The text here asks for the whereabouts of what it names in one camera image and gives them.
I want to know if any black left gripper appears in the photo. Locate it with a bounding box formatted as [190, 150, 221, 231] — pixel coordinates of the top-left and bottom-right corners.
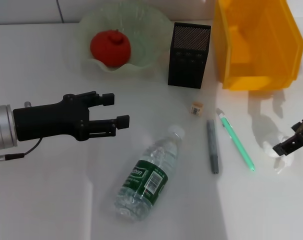
[13, 90, 130, 142]

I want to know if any white paper ball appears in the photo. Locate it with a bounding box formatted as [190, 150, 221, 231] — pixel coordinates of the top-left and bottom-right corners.
[262, 133, 296, 176]

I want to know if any green pen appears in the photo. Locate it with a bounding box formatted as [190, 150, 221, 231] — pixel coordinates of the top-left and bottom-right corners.
[215, 107, 256, 173]

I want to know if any red-orange fruit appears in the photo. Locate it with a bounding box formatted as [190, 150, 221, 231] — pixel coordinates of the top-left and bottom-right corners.
[90, 28, 132, 68]

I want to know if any green-label water bottle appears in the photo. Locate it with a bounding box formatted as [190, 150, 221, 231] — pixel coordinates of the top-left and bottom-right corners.
[113, 124, 186, 222]

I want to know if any grey marker pen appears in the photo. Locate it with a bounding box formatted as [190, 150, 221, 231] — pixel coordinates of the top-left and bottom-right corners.
[206, 119, 220, 175]

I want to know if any small tan barcode eraser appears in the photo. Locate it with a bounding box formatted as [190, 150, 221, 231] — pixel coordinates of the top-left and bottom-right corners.
[190, 101, 203, 116]

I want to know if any green glass fruit plate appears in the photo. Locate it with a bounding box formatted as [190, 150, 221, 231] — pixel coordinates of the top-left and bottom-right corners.
[77, 1, 173, 74]

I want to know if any black mesh pen holder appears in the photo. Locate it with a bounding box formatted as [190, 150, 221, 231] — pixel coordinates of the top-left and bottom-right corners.
[167, 21, 212, 90]

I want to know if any yellow plastic bin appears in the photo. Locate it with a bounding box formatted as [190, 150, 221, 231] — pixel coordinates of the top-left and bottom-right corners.
[212, 0, 303, 91]

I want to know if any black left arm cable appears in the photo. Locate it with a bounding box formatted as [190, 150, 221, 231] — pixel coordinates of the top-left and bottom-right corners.
[0, 137, 44, 162]

